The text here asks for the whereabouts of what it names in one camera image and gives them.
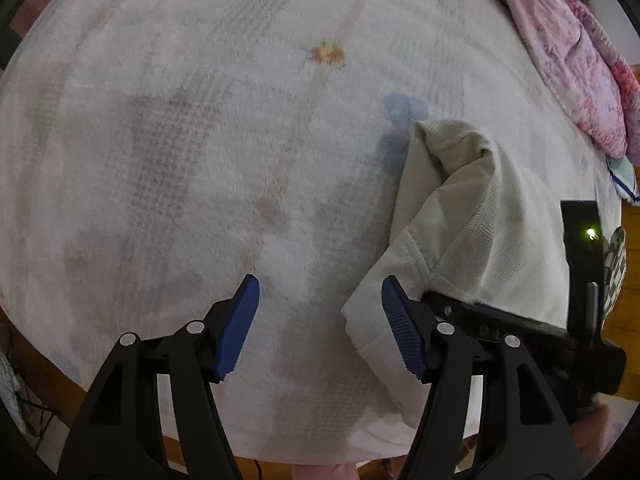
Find white knit garment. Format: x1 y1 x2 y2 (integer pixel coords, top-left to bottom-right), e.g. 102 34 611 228
342 120 570 428

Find grey white checkered garment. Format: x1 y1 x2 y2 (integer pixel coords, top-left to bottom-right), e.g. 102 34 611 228
602 226 627 324

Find pink trousers of person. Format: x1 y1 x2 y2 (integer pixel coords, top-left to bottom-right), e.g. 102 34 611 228
291 464 360 480

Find white patterned bed blanket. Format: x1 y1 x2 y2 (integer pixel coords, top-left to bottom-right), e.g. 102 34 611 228
1 0 622 465

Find pink floral quilt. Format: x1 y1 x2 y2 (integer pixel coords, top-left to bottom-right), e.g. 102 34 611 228
499 0 639 165

